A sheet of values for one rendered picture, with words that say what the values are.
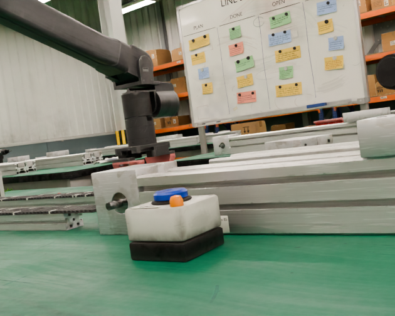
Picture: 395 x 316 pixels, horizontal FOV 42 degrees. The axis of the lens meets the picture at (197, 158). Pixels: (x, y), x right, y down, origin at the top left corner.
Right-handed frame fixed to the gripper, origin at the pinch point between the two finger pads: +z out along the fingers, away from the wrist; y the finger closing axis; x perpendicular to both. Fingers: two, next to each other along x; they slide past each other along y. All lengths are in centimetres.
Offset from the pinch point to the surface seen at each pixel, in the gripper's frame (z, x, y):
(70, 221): 1.9, 1.5, -19.9
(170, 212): -2.3, -33.2, -36.1
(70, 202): 1.3, 21.3, -2.0
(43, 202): 1.0, 30.4, -2.0
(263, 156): -4.9, -29.1, -5.1
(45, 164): 0, 260, 187
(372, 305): 3, -56, -44
